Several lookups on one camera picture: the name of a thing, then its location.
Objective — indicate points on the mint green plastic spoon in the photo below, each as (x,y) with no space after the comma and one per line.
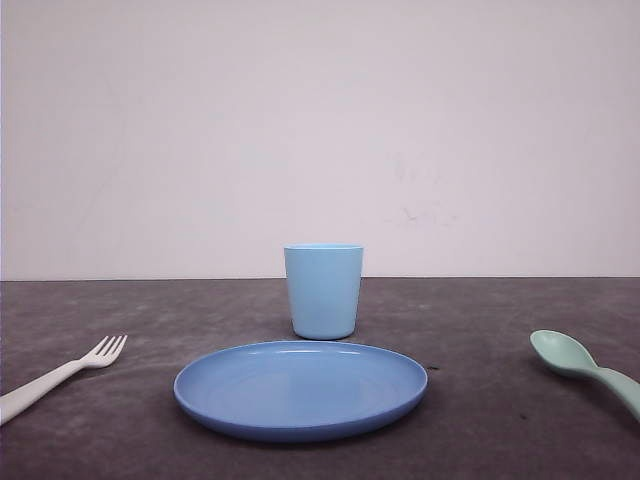
(567,357)

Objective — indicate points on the white plastic fork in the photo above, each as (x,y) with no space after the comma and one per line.
(104,354)

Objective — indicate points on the light blue plastic cup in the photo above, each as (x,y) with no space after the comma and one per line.
(323,281)

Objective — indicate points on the blue plastic plate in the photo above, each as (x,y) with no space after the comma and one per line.
(299,391)

